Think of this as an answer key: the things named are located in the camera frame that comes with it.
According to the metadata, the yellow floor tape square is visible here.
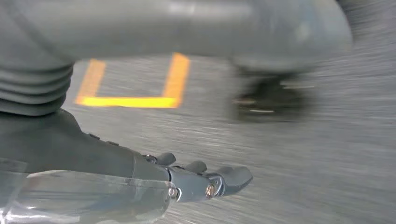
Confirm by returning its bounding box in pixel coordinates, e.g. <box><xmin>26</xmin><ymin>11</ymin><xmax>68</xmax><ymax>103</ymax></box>
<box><xmin>75</xmin><ymin>52</ymin><xmax>191</xmax><ymax>109</ymax></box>

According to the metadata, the blurred black object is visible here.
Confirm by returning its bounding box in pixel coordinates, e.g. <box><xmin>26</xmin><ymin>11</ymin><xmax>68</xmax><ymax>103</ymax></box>
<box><xmin>230</xmin><ymin>69</ymin><xmax>315</xmax><ymax>123</ymax></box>

